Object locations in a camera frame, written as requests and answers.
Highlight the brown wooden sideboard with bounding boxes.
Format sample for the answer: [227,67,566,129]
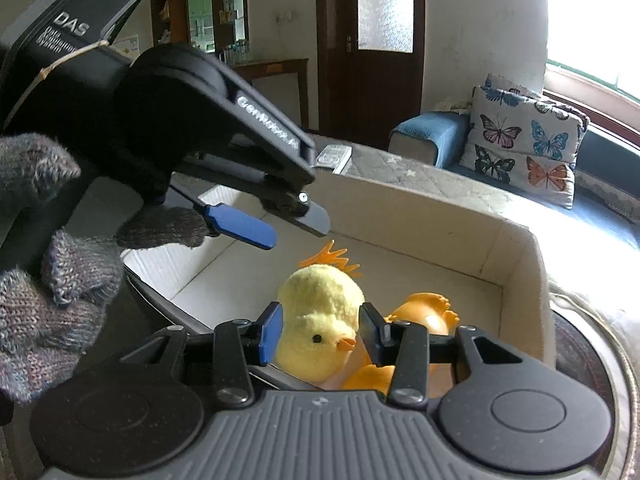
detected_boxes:
[232,57,311,128]

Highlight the large butterfly print pillow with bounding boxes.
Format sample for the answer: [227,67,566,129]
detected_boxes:
[459,85,591,210]

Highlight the dark blue sofa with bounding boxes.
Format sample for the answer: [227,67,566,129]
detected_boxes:
[389,110,640,251]

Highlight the blue sofa armrest cover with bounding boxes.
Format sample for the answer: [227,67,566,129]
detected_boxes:
[390,110,473,168]

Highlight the grey cardboard box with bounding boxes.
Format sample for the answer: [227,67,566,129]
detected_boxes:
[65,167,557,396]

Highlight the large orange rubber duck toy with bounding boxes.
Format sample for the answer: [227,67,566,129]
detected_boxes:
[342,292,460,396]

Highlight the brown wooden door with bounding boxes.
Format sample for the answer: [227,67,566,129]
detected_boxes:
[315,0,426,146]

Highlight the green framed window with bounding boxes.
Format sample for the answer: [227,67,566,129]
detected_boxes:
[542,0,640,106]

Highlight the person's left hand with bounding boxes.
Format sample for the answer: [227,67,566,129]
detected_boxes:
[0,132,211,406]

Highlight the yellow plush chick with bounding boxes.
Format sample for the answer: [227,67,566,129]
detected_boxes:
[276,241,366,381]

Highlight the dark wooden shelf cabinet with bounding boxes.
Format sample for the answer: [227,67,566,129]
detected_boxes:
[150,0,248,66]

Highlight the glass pitcher and cups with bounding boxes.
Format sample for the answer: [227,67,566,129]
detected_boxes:
[220,40,251,64]

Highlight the small butterfly print pillow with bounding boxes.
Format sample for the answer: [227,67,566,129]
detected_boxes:
[482,72,543,100]

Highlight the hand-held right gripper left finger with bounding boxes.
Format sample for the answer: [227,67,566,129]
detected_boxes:
[120,301,285,408]

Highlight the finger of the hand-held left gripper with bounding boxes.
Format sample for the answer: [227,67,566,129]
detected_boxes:
[167,185,277,251]
[170,57,332,239]

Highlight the round glass turntable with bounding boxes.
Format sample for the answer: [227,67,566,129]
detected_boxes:
[547,290,640,480]

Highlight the silver remote control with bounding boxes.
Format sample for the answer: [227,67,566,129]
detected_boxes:
[315,144,354,175]

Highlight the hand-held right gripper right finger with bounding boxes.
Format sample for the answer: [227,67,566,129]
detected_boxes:
[359,302,541,408]

